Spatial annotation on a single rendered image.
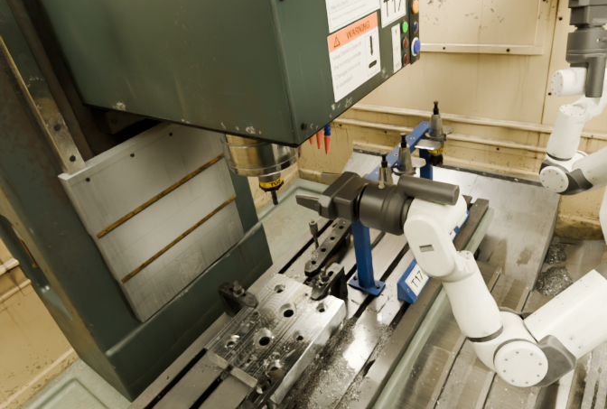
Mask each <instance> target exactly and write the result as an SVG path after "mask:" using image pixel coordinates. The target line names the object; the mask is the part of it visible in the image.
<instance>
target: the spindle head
mask: <svg viewBox="0 0 607 409"><path fill-rule="evenodd" d="M35 1H36V3H37V5H38V7H39V9H40V11H41V14H42V17H43V19H44V21H45V23H46V25H47V27H48V30H49V32H50V34H51V37H52V39H53V41H54V43H55V46H56V48H57V50H58V52H59V54H60V56H61V59H62V62H63V64H64V66H65V68H66V71H67V72H68V74H69V76H70V80H71V82H72V84H73V86H74V88H75V90H76V92H77V94H78V97H79V100H80V101H81V102H82V105H83V106H85V107H94V108H98V109H103V110H107V111H112V112H117V113H121V114H126V115H130V116H139V117H143V118H148V119H153V120H157V121H162V122H166V123H171V124H176V125H184V126H188V127H193V128H198V129H202V130H207V131H211V132H216V133H221V134H225V135H234V136H238V137H243V138H247V139H252V140H257V141H261V142H266V143H270V144H279V145H283V146H288V147H293V148H297V147H298V146H300V145H301V144H303V143H304V142H305V141H307V140H308V139H309V138H311V137H312V136H313V135H315V134H316V133H318V132H319V131H320V130H322V129H323V128H324V127H326V126H327V125H328V124H329V123H330V122H332V121H333V120H334V119H336V118H337V117H338V116H340V115H341V114H343V113H344V112H345V111H347V110H348V109H349V108H351V107H352V106H354V105H355V104H356V103H358V102H359V101H360V100H362V99H363V98H364V97H366V96H367V95H368V94H369V93H370V92H372V91H373V90H374V89H376V88H377V87H379V86H380V85H381V84H383V83H384V82H385V81H387V80H388V79H390V78H391V77H392V76H394V75H395V74H396V73H398V72H399V71H400V70H402V69H403V68H404V67H405V66H403V64H402V57H403V54H404V53H405V52H407V53H408V55H409V61H408V64H409V63H410V42H409V10H408V0H406V14H405V15H403V16H401V17H399V18H398V19H396V20H395V21H393V22H392V23H389V24H387V25H386V26H384V27H382V28H381V16H380V1H379V9H377V10H375V11H373V12H371V13H369V14H366V15H364V16H362V17H360V18H359V19H357V20H355V21H353V22H351V23H348V24H346V25H344V26H342V27H341V28H339V29H337V30H335V31H333V32H331V33H330V29H329V22H328V15H327V6H326V0H35ZM375 12H377V19H378V47H379V61H380V72H378V73H377V74H375V75H374V76H373V77H371V78H370V79H368V80H366V81H365V82H364V83H362V84H361V85H359V86H358V87H357V88H355V89H353V90H352V91H351V92H350V93H349V94H347V95H346V96H344V97H343V98H341V99H340V100H338V101H337V102H335V96H334V88H333V81H332V67H331V60H330V53H329V45H328V38H327V37H329V36H331V35H333V34H335V33H336V32H338V31H340V30H342V29H344V28H346V27H348V26H350V25H352V24H354V23H356V22H358V21H360V20H362V19H364V18H366V17H368V16H369V15H371V14H374V13H375ZM403 20H407V23H408V29H407V32H406V34H403V33H402V32H401V23H402V21H403ZM398 24H399V33H400V56H401V68H400V69H399V70H397V71H396V72H394V64H393V45H392V28H393V27H394V26H396V25H398ZM405 36H406V37H407V38H408V47H407V49H406V50H405V51H403V50H402V47H401V42H402V39H403V38H404V37H405ZM408 64H407V65H408Z"/></svg>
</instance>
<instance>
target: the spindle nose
mask: <svg viewBox="0 0 607 409"><path fill-rule="evenodd" d="M219 137H220V141H221V144H222V148H223V151H224V154H225V157H226V161H227V163H228V164H229V168H230V169H231V170H232V171H233V172H234V173H236V174H239V175H242V176H247V177H260V176H267V175H271V174H274V173H278V172H281V171H283V170H285V169H287V168H289V167H290V166H292V165H293V164H294V163H296V162H297V160H298V159H299V158H300V156H301V154H302V148H301V146H302V145H300V146H298V147H297V148H293V147H288V146H283V145H279V144H270V143H266V142H261V141H257V140H252V139H247V138H243V137H238V136H234V135H225V134H221V133H219Z"/></svg>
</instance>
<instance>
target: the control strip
mask: <svg viewBox="0 0 607 409"><path fill-rule="evenodd" d="M414 1H415V0H408V10H409V42H410V65H412V64H413V63H415V62H416V61H417V60H419V59H420V52H419V53H418V54H414V51H413V46H414V42H415V40H419V10H418V12H417V13H416V14H414V12H413V3H414ZM417 1H418V2H419V0H417ZM404 22H407V20H403V21H402V23H401V32H402V33H403V34H406V32H407V31H406V32H404V30H403V25H404ZM415 23H417V24H418V29H417V32H416V33H415V31H414V25H415ZM405 38H407V37H406V36H405V37H404V38H403V39H402V42H401V47H402V50H403V51H405V50H406V49H407V48H406V49H405V48H404V40H405ZM407 39H408V38H407ZM406 55H408V53H407V52H405V53H404V54H403V57H402V64H403V66H406V65H407V64H405V56H406ZM408 58H409V55H408Z"/></svg>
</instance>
